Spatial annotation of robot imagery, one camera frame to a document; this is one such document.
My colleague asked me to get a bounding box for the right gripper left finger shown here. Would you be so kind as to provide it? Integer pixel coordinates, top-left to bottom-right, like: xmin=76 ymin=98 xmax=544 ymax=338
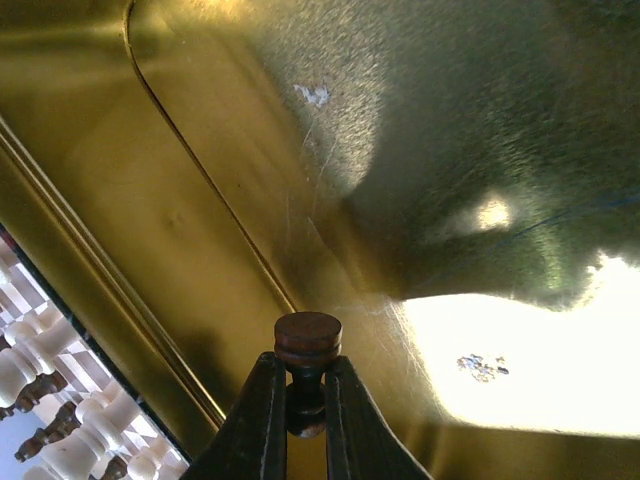
xmin=183 ymin=352 xmax=287 ymax=480

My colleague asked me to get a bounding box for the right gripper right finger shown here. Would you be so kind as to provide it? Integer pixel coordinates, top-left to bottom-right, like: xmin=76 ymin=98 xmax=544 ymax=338
xmin=325 ymin=356 xmax=431 ymax=479

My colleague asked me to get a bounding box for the dark chess pawn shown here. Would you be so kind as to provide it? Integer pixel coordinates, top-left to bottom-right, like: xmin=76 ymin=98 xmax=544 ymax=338
xmin=274 ymin=311 xmax=342 ymax=438

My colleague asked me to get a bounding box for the white chess piece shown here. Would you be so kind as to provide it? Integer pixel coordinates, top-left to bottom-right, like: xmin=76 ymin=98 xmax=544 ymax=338
xmin=127 ymin=453 xmax=161 ymax=480
xmin=23 ymin=391 xmax=139 ymax=479
xmin=1 ymin=313 xmax=76 ymax=408

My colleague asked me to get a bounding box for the wooden chess board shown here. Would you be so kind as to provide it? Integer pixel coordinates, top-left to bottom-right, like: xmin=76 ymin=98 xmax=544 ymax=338
xmin=0 ymin=224 xmax=191 ymax=480

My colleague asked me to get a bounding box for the gold green tin box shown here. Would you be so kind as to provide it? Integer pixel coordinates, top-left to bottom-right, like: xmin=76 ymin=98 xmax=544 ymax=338
xmin=1 ymin=1 xmax=639 ymax=479

